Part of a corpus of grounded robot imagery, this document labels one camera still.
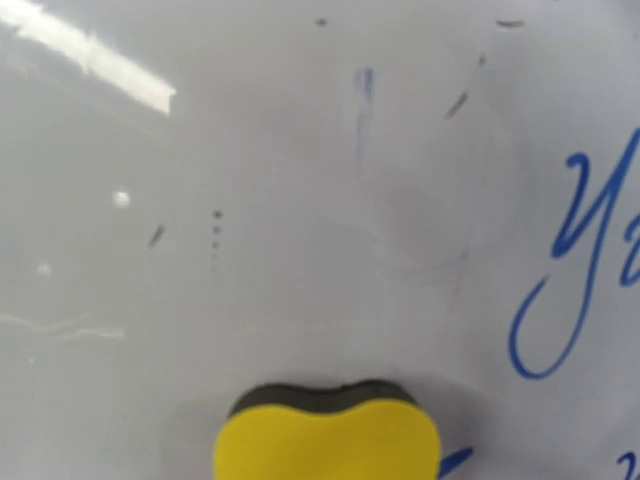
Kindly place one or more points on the yellow whiteboard eraser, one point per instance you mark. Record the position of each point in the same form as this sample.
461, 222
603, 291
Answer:
370, 429

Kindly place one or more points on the black framed whiteboard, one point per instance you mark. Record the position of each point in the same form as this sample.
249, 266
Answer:
199, 197

